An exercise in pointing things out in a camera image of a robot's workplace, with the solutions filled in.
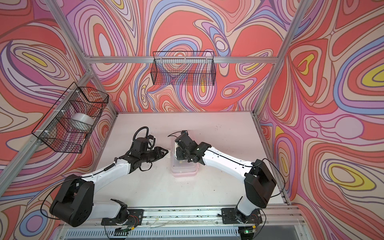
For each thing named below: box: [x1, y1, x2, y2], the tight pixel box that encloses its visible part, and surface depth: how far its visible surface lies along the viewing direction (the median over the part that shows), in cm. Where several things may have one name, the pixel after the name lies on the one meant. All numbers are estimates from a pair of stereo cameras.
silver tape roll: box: [71, 113, 95, 126], surface depth 75 cm
